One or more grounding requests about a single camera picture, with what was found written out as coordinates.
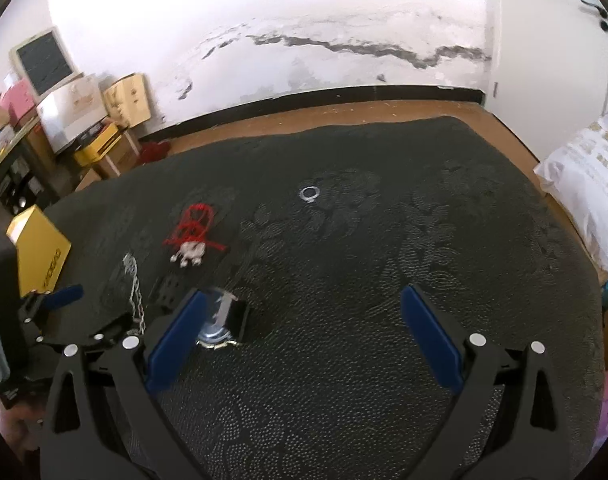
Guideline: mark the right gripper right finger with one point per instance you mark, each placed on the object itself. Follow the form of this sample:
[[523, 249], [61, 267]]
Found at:
[[507, 420]]

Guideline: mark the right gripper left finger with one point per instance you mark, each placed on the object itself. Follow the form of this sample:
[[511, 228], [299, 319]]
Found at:
[[140, 367]]

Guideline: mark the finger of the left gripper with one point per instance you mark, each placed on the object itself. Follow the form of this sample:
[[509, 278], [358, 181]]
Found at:
[[40, 304]]

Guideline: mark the black watch silver buckle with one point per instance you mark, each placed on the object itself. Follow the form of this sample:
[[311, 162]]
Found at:
[[226, 317]]

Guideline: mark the person's left hand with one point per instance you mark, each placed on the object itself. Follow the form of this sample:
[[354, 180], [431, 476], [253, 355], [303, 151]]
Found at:
[[14, 426]]

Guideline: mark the yellow white box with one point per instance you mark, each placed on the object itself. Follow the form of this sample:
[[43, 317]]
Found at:
[[41, 249]]

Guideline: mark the black shelf rack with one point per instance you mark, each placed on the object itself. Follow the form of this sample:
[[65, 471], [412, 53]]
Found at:
[[27, 170]]

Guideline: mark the yellow flat box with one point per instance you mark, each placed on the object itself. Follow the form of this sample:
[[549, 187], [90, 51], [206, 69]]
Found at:
[[98, 146]]

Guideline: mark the brown cardboard box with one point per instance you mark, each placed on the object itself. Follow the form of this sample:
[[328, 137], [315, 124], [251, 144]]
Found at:
[[122, 156]]

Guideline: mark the red cloth on floor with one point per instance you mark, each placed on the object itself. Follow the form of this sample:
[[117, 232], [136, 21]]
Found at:
[[153, 152]]

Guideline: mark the pink box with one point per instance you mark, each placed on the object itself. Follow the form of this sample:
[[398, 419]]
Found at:
[[18, 101]]

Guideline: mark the tan cardboard gift box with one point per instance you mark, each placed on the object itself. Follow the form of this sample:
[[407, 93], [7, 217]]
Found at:
[[127, 101]]

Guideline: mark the white framed blackboard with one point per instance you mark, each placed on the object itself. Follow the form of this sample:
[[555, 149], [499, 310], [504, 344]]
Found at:
[[44, 63]]

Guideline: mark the white patterned pillow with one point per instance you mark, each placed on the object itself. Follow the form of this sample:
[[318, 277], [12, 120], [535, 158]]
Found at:
[[576, 177]]

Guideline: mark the black patterned table cloth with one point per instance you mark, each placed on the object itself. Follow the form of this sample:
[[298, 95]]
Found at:
[[323, 230]]

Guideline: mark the red string silver charm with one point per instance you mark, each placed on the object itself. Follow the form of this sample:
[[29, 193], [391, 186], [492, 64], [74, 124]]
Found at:
[[190, 240]]

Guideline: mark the black door handle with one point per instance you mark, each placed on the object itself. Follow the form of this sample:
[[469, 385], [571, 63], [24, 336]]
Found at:
[[597, 10]]

